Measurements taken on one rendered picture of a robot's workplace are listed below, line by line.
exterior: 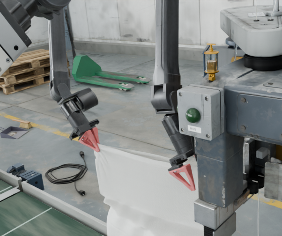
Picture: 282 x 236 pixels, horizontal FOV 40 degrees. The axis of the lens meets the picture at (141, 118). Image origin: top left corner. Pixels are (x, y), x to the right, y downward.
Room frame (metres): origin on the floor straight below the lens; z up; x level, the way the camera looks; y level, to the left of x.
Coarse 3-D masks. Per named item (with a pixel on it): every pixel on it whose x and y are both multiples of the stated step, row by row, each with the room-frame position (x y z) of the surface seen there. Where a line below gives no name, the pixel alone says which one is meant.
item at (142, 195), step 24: (96, 168) 1.21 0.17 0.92; (120, 168) 1.13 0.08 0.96; (144, 168) 1.06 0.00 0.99; (168, 168) 1.01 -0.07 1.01; (192, 168) 0.97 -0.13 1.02; (120, 192) 1.14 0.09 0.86; (144, 192) 1.06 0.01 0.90; (168, 192) 1.01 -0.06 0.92; (192, 192) 0.97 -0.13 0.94; (120, 216) 1.07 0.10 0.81; (144, 216) 1.05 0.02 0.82; (168, 216) 1.01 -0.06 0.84; (192, 216) 0.97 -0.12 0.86
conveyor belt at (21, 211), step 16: (0, 208) 1.90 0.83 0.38; (16, 208) 1.88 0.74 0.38; (32, 208) 1.87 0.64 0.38; (48, 208) 1.85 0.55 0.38; (0, 224) 1.74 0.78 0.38; (16, 224) 1.73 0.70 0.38; (32, 224) 1.71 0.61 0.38; (48, 224) 1.70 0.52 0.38; (64, 224) 1.69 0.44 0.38; (80, 224) 1.67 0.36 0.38
